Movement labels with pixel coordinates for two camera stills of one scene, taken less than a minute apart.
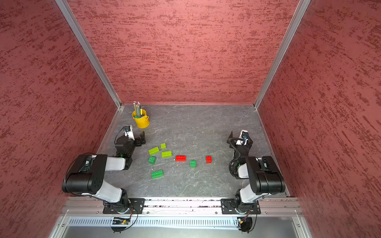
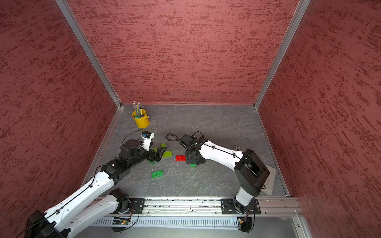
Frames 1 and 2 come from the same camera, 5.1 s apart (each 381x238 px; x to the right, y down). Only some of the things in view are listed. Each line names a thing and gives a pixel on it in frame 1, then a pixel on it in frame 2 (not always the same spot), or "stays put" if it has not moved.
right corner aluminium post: (293, 28) stays put
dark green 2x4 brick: (158, 174) stays put
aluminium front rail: (90, 207) stays put
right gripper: (233, 140) to (189, 160)
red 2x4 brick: (180, 158) stays put
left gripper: (139, 143) to (158, 156)
